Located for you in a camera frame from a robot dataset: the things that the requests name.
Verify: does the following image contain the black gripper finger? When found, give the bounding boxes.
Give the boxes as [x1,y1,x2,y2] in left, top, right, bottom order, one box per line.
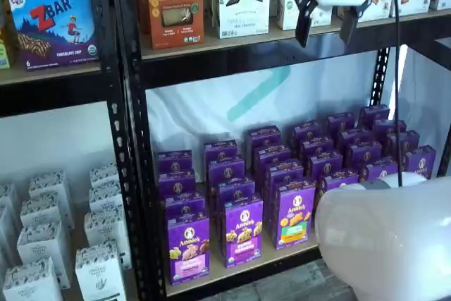
[340,0,384,44]
[290,0,321,49]

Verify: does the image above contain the purple Annie's box pink patch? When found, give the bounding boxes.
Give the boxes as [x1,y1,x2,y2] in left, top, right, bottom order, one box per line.
[167,209,211,286]

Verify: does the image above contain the Simple Mills dark cookie box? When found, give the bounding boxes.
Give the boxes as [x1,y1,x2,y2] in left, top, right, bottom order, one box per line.
[211,0,271,39]

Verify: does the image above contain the yellow orange Revival box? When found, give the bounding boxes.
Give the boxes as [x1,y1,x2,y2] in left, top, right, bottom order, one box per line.
[135,0,206,51]

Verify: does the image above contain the purple Annie's box brown bunnies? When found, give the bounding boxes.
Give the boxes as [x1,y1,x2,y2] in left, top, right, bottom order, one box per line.
[360,159,400,183]

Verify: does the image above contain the purple Annie's box yellow patch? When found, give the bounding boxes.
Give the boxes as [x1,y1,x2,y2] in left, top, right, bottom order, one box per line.
[318,168,361,198]

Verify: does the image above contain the purple Annie's hidden veggies box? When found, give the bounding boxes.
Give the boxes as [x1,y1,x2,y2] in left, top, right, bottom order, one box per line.
[273,177,316,250]

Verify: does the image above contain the purple Annie's box magenta patch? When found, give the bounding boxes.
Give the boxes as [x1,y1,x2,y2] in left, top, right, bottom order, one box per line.
[223,193,265,269]

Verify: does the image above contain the blue purple Zbar box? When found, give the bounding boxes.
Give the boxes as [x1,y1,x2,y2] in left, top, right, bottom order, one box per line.
[7,0,101,71]

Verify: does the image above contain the white pasta box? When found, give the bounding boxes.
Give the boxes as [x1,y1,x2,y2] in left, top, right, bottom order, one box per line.
[89,162,121,189]
[87,180,125,212]
[19,199,63,228]
[27,170,76,231]
[0,205,18,270]
[83,204,132,269]
[75,239,127,301]
[16,222,71,290]
[2,257,65,301]

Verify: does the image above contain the yellow Bobo's box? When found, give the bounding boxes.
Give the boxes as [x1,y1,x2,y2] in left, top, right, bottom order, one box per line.
[0,0,12,70]

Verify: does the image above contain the black metal shelving unit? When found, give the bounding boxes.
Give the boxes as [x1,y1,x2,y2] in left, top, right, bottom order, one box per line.
[0,0,142,301]
[105,0,451,301]

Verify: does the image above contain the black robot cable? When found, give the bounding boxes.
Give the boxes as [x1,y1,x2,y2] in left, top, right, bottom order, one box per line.
[388,0,405,188]

